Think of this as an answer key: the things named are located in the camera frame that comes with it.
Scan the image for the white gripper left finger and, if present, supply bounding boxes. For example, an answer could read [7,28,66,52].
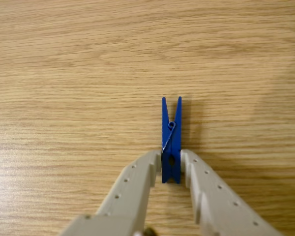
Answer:
[58,150,162,236]

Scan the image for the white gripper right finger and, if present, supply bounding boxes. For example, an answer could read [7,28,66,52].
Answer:
[180,148,284,236]

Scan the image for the blue clothes peg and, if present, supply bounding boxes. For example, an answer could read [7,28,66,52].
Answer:
[161,96,183,185]

